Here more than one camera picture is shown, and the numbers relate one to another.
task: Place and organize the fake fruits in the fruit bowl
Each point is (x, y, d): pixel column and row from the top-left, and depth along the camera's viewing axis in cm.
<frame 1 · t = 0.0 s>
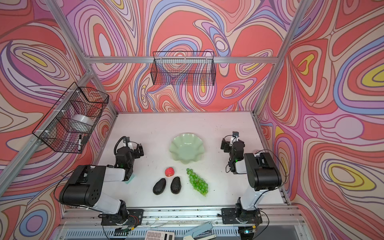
left hand: (134, 144, 93), fingers open
right hand: (230, 141, 97), fingers open
green scalloped fruit bowl: (187, 148, 101), on the table
red fake strawberry: (169, 172, 86), point 5 cm above the table
left dark fake avocado: (159, 186, 82), point 4 cm above the table
right dark fake avocado: (176, 185, 80), point 6 cm above the table
green fake grape bunch: (198, 183, 82), point 5 cm above the table

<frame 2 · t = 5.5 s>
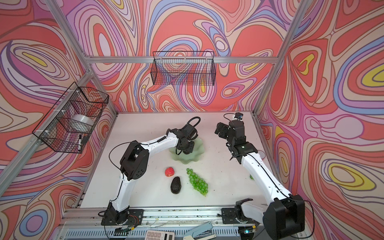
left hand: (191, 147, 96), fingers open
right hand: (224, 129, 81), fingers open
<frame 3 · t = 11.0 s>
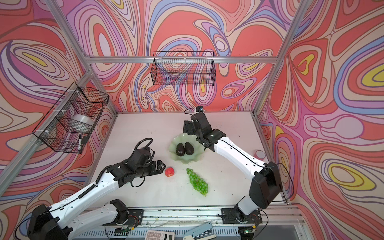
left hand: (162, 167, 80), fingers open
right hand: (192, 126, 82), fingers open
right dark fake avocado: (189, 148, 95), point 6 cm above the table
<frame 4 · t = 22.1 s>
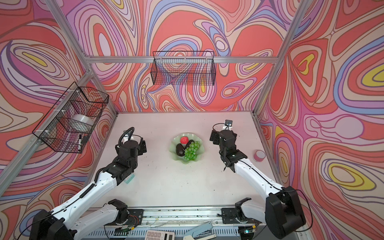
left hand: (134, 140, 81), fingers open
right hand: (221, 134, 84), fingers open
red fake strawberry: (184, 140, 97), point 7 cm above the table
green fake grape bunch: (190, 152, 91), point 8 cm above the table
